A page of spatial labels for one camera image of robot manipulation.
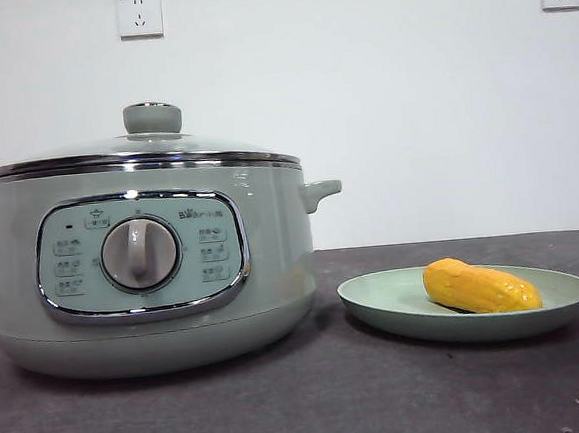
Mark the glass lid with green knob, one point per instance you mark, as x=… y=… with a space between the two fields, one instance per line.
x=152 y=120

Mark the yellow corn cob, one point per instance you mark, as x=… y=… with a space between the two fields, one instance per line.
x=477 y=287

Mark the pale green electric steamer pot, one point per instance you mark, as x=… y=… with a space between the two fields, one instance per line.
x=273 y=258

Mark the pale green round plate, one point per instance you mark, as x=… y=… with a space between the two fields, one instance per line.
x=386 y=299

